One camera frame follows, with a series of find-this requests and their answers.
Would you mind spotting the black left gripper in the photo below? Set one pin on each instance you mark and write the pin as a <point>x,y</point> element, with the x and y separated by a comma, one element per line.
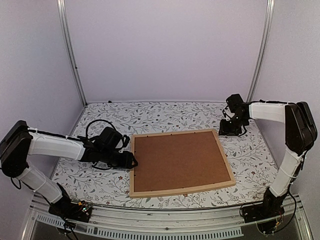
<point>127,161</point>

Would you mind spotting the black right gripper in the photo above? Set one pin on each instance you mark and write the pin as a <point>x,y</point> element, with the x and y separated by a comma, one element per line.
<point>224,131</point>

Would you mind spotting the light wooden picture frame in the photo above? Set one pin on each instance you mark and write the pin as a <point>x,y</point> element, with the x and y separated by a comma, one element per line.
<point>175,191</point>

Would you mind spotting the brown backing board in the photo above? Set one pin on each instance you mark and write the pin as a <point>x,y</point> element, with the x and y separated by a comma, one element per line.
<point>180,162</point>

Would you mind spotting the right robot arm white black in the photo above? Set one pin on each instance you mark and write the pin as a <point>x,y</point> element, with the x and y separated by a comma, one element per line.
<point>300,132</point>

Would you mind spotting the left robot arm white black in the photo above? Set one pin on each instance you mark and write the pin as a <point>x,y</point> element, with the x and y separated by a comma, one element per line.
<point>22,141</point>

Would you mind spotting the floral patterned table mat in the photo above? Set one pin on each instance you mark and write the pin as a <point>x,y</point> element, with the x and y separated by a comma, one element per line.
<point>252,164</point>

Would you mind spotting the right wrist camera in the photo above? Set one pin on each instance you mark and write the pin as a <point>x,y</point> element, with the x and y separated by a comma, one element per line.
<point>234,101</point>

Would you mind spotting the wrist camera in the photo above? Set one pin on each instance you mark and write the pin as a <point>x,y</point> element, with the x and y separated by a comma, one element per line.
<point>234,101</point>
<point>110,139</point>

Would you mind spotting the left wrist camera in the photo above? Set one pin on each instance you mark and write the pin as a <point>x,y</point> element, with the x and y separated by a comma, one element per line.
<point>110,139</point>

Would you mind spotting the right aluminium corner post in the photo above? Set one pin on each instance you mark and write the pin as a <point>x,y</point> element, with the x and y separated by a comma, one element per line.
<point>268,19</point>

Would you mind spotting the aluminium corner post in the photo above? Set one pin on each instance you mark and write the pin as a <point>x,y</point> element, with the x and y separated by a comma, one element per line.
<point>61,6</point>
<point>268,19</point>

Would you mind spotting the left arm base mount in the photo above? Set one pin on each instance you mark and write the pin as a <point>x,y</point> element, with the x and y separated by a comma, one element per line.
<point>66,209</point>

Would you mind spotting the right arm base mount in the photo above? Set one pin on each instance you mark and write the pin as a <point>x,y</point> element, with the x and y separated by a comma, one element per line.
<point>271,210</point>

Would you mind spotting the aluminium front rail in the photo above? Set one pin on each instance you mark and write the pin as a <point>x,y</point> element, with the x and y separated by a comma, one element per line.
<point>123,223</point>

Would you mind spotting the left aluminium corner post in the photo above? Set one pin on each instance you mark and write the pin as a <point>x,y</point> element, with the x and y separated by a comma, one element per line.
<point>61,6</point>

